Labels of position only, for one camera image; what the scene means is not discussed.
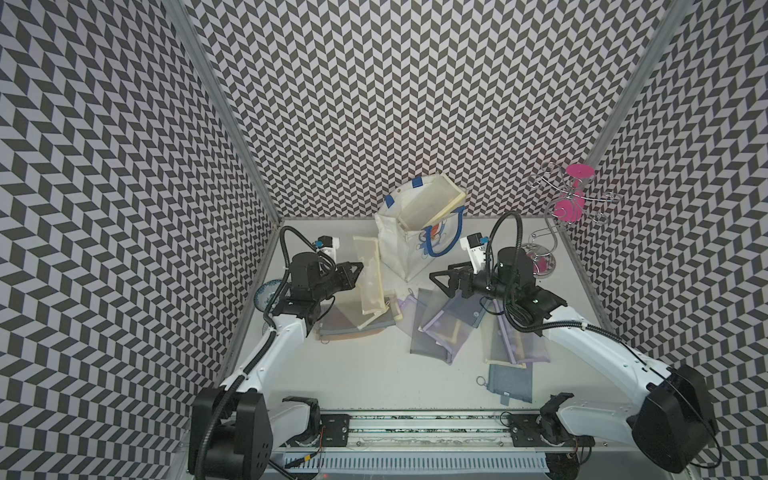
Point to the right purple mesh pouch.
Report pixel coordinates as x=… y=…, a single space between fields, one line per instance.
x=527 y=348

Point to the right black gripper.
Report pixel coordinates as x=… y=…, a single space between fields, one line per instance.
x=465 y=272

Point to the white canvas bag blue handles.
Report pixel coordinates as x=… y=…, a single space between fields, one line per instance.
x=407 y=253

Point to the blue white ceramic bowl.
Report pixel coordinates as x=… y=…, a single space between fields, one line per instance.
x=269 y=295

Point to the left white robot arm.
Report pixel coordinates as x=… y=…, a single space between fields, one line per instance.
x=233 y=430

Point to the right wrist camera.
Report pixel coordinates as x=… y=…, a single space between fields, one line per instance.
x=475 y=246

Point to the small grey blue pouch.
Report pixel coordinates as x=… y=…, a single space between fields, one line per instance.
x=509 y=383

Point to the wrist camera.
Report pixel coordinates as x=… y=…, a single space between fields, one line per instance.
x=328 y=245
x=475 y=246

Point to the grey blue mesh pouch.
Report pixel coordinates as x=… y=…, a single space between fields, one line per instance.
x=468 y=310

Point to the pale purple small pouch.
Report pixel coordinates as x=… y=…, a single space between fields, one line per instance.
x=407 y=309

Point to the chrome wire stand pink discs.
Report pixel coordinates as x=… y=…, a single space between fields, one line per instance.
x=569 y=203

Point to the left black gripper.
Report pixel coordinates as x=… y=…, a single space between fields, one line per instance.
x=347 y=277

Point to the purple mesh pencil pouch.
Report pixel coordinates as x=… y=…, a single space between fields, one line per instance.
x=447 y=331

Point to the grey pouch under yellow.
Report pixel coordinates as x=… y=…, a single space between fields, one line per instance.
x=346 y=321

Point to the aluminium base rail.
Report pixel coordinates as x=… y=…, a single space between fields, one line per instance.
x=484 y=444

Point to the large yellow trim mesh pouch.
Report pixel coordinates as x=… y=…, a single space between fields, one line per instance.
x=426 y=204

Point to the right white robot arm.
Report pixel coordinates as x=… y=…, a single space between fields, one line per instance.
x=669 y=415

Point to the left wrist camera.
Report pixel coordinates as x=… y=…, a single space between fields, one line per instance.
x=328 y=245

